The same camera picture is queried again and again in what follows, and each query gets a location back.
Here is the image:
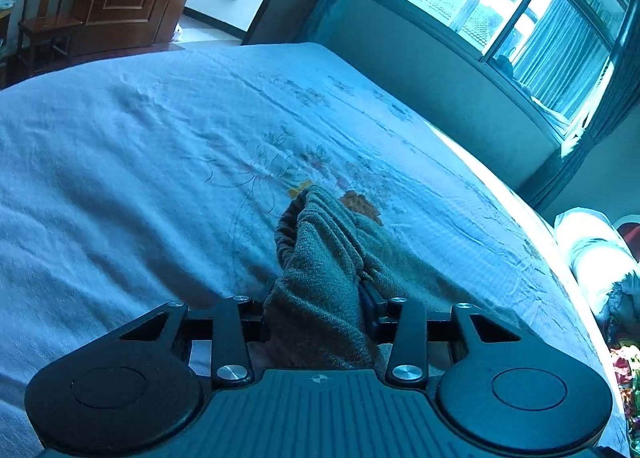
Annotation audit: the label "wooden chair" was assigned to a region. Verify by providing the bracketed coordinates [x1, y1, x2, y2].
[16, 0, 85, 76]

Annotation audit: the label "bed with pale floral sheet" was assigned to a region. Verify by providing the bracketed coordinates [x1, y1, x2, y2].
[0, 42, 632, 458]

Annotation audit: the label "folded white quilt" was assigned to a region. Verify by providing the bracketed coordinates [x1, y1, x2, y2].
[554, 208, 640, 326]

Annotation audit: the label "grey pants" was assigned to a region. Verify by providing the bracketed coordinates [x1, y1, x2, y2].
[262, 185, 531, 374]

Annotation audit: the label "colourful patterned cloth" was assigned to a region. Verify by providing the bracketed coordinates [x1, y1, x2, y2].
[606, 342, 640, 444]

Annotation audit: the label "sheer white curtain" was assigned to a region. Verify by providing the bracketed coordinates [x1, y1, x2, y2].
[514, 0, 612, 116]

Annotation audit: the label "dark object on windowsill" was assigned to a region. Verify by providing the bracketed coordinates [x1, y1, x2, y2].
[492, 54, 517, 78]

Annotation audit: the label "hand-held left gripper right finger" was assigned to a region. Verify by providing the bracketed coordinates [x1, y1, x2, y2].
[359, 283, 522, 385]

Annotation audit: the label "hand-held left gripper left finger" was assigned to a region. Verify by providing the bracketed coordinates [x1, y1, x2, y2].
[117, 295, 267, 389]

